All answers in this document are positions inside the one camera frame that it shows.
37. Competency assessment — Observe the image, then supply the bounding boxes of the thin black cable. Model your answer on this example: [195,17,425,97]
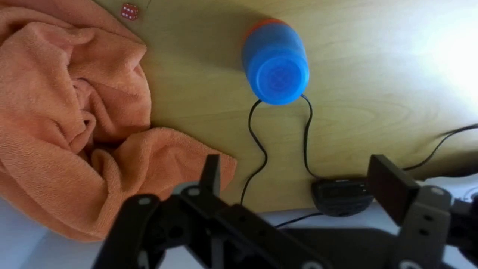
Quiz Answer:
[402,123,478,172]
[239,93,325,230]

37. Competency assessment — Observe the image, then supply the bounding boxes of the blue plastic cup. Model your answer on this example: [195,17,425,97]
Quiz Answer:
[240,20,310,108]

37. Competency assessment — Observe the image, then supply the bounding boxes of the white plastic device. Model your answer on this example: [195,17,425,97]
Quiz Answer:
[419,175,478,204]

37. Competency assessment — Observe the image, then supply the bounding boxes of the small red dotted cube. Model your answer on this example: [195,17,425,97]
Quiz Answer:
[119,2,143,23]

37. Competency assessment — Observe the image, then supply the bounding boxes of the orange towel cloth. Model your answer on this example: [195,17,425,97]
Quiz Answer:
[0,0,239,244]

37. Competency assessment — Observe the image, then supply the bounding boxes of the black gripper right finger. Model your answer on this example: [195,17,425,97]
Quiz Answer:
[366,154,478,269]

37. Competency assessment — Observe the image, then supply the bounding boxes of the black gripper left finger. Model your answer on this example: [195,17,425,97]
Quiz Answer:
[92,153,330,269]

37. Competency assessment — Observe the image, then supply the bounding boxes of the round black puck device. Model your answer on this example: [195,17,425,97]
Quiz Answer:
[310,177,375,217]

